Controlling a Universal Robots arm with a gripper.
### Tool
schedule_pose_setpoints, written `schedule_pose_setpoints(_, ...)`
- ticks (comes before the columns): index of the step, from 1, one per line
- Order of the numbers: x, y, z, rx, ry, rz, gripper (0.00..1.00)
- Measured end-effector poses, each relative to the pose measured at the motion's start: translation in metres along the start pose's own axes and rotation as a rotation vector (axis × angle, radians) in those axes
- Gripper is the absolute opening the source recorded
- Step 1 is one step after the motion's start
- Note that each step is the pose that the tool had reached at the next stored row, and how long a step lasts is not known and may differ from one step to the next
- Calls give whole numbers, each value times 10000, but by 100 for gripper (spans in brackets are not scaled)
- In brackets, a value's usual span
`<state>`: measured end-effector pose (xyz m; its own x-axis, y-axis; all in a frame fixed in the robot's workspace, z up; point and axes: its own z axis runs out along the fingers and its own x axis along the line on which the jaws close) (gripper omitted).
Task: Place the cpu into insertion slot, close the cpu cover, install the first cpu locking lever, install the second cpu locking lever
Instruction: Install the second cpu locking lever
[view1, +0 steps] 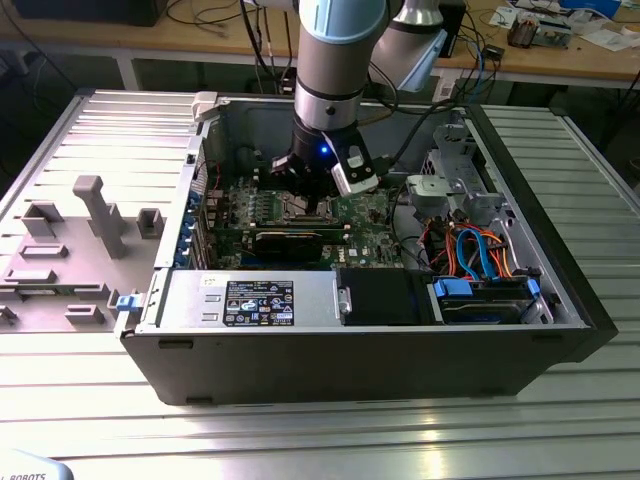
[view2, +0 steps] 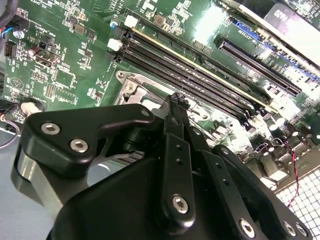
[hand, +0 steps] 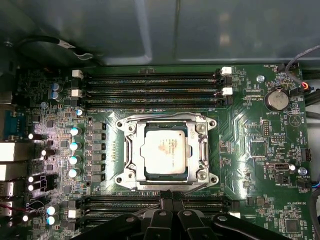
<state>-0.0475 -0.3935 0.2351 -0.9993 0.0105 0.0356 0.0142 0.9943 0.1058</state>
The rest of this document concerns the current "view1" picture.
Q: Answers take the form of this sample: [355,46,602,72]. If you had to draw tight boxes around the black tower box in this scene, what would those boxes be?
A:
[442,0,469,59]

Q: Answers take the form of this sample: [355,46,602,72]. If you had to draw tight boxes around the grey metal box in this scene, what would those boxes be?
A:
[537,17,574,49]

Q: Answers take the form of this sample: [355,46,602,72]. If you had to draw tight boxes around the black equipment case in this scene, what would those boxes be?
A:
[12,0,161,27]

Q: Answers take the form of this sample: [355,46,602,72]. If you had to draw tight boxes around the white papers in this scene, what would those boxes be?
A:
[579,27,639,51]

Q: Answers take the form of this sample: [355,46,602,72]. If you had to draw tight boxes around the blue cardboard box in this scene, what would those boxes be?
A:
[559,0,624,16]

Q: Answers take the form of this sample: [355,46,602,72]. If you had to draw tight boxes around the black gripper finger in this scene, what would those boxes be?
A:
[271,155,318,217]

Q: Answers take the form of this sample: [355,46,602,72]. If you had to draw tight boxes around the blue data wire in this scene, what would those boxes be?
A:
[469,227,503,281]
[454,225,481,282]

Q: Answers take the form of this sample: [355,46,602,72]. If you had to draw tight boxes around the pale blue teach pendant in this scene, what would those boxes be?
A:
[0,447,76,480]

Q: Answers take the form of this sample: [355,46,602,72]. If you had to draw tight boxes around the grey parts rack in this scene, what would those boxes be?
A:
[0,174,166,334]

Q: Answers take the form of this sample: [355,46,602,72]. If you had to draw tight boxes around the black graphics card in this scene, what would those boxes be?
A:
[253,230,325,264]

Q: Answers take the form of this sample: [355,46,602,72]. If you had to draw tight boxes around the orange power wire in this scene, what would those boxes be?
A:
[423,222,464,277]
[487,237,526,277]

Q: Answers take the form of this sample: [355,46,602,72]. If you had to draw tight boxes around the metal disk bay bracket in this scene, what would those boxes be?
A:
[430,122,507,224]

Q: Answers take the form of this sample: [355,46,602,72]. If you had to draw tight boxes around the metal socket cover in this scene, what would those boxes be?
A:
[282,193,334,221]

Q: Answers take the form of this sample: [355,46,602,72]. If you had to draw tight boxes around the black PC case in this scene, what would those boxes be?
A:
[113,92,619,407]

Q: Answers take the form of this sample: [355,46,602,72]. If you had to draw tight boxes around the grey case handle latch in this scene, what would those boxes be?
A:
[192,91,221,122]

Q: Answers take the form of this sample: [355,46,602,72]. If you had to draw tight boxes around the green motherboard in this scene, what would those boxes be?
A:
[202,172,426,274]

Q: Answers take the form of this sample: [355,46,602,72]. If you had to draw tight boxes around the black rear fan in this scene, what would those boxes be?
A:
[233,143,265,176]

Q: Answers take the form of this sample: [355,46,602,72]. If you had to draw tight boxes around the hard disk in blue carrier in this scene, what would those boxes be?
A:
[432,277,544,326]

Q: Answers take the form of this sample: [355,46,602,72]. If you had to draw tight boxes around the silver power supply unit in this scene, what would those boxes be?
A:
[154,269,351,331]

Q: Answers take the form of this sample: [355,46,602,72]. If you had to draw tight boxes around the wooden workbench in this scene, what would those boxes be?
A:
[0,0,640,94]

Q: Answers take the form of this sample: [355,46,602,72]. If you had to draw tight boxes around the blue case latch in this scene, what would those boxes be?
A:
[114,294,144,315]

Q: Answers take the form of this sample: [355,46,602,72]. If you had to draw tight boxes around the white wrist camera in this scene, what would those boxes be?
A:
[330,144,380,196]

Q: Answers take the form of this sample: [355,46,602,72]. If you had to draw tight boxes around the blue card retention bracket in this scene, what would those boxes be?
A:
[172,192,202,271]

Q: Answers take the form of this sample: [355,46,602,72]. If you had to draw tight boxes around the finned CPU cooler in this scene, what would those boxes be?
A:
[507,14,541,49]

